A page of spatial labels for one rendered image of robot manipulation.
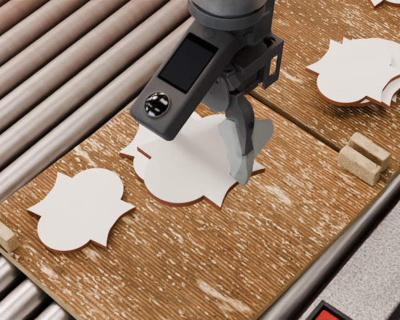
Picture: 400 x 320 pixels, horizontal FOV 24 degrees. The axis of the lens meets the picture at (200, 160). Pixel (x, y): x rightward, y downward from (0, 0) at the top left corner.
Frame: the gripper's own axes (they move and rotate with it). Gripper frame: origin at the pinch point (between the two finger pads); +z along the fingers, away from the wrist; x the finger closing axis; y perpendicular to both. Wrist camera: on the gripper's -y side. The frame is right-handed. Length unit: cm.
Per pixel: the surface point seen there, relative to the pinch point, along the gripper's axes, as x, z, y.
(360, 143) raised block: -3.7, 16.2, 28.4
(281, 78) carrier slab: 13.1, 18.6, 33.0
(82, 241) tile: 12.8, 20.5, -6.4
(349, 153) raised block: -3.8, 16.4, 25.9
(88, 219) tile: 14.7, 20.3, -3.5
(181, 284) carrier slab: -0.1, 21.0, -2.1
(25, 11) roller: 54, 22, 19
